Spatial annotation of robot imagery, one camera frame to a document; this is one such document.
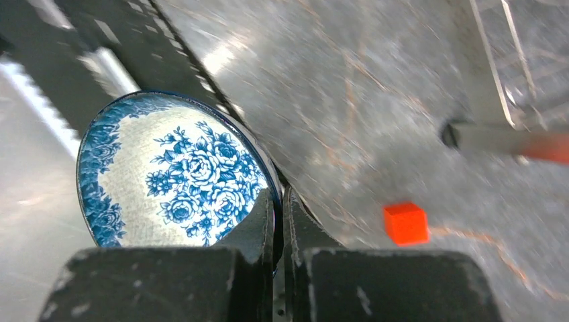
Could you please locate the blue white floral bowl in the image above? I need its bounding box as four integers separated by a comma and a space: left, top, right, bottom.
76, 91, 284, 259

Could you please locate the orange cube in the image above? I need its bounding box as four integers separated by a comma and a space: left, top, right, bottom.
383, 202, 430, 246

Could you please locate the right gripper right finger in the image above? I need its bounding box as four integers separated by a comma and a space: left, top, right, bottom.
282, 187, 502, 321

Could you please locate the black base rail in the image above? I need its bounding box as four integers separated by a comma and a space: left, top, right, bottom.
1, 1, 242, 154

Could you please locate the steel two-tier dish rack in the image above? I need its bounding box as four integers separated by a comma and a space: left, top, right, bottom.
443, 1, 568, 164

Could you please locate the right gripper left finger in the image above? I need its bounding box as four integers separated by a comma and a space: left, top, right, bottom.
38, 189, 274, 321

